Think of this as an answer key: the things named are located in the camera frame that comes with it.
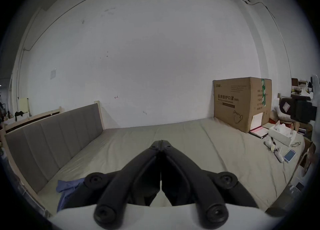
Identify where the bed with beige sheet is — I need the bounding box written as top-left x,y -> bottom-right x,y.
37,117 -> 306,218

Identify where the pink paper pad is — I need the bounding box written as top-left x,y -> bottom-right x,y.
249,124 -> 271,139

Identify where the white tissue box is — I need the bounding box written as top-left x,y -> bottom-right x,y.
268,121 -> 297,147

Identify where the white hand controller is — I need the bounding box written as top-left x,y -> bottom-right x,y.
274,146 -> 284,163
265,136 -> 276,150

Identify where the blue card box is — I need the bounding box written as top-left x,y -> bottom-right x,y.
283,149 -> 297,163

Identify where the grey padded headboard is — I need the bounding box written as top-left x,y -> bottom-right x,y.
4,103 -> 104,194

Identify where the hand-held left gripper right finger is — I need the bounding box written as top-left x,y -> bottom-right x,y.
161,140 -> 259,230

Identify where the black office chair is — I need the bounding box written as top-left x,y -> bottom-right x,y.
279,96 -> 317,124

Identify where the large cardboard carton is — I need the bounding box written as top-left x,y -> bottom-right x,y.
213,77 -> 272,134

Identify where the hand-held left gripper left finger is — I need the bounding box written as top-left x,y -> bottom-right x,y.
61,140 -> 161,229

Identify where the blue garment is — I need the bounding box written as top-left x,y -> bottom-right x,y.
56,177 -> 85,212

